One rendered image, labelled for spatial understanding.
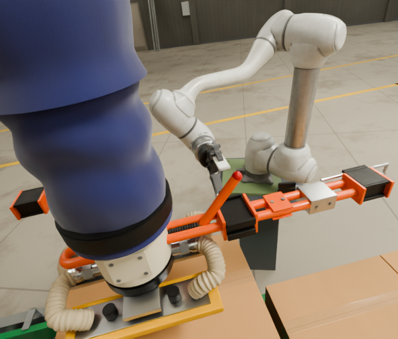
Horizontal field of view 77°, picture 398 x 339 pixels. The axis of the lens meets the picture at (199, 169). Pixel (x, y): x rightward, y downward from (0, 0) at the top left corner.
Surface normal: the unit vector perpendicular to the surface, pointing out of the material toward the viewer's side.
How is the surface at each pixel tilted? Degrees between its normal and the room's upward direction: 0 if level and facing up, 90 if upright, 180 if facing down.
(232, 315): 0
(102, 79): 69
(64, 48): 101
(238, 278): 0
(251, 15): 90
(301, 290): 0
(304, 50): 97
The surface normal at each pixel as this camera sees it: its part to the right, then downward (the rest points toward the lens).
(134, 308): -0.12, -0.83
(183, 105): 0.55, 0.06
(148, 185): 0.85, 0.00
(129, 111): 0.89, 0.21
